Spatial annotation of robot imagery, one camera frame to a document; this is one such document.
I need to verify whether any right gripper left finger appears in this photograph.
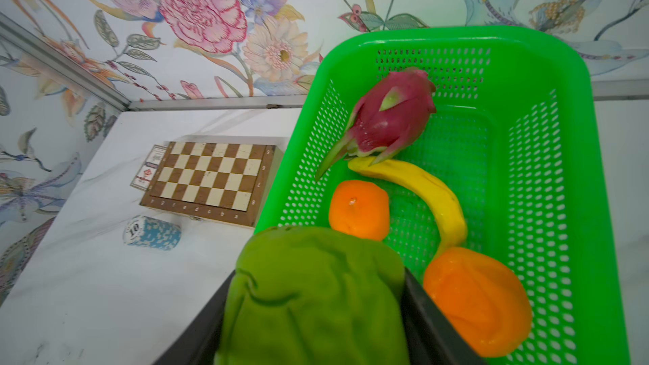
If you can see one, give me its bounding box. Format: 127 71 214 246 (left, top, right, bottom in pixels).
154 271 235 365

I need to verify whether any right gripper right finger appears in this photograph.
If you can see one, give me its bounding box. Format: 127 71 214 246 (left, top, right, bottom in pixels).
401 269 486 365

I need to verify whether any orange fruit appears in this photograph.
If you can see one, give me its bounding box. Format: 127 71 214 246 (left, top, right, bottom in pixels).
329 180 390 242
424 247 532 358

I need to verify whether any round green lime fruit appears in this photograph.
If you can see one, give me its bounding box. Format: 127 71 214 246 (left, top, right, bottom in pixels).
215 226 410 364

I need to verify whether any red dragon fruit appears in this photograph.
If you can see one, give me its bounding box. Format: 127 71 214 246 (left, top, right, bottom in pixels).
315 68 437 180

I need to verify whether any yellow banana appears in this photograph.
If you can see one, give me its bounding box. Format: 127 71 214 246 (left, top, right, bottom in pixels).
347 156 468 259

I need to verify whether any small blue white cup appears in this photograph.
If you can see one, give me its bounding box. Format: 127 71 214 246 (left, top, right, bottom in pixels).
123 215 182 251

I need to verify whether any wooden chessboard box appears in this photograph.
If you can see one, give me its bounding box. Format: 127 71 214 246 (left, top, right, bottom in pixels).
140 142 283 228

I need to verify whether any small card box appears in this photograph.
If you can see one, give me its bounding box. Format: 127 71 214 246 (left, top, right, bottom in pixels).
130 145 167 191

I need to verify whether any green plastic basket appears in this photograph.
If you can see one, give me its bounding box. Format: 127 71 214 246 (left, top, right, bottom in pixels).
256 26 630 364

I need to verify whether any left aluminium corner post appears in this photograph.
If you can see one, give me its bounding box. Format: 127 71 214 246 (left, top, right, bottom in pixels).
1 13 131 112

